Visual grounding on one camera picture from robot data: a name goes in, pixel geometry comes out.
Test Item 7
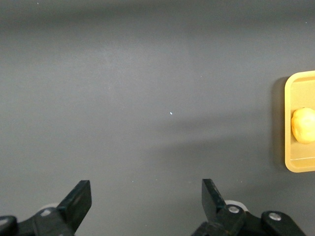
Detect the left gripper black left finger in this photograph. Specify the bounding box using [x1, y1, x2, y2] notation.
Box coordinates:
[0, 180, 93, 236]

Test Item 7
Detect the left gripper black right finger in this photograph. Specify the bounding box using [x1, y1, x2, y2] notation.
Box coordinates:
[191, 178, 307, 236]

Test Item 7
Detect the yellow potato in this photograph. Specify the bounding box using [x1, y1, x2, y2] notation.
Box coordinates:
[291, 107, 315, 145]

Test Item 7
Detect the yellow plastic tray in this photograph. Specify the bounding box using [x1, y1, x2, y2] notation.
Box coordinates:
[284, 70, 315, 173]

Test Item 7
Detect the dark grey table mat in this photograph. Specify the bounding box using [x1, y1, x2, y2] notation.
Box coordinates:
[0, 0, 315, 236]

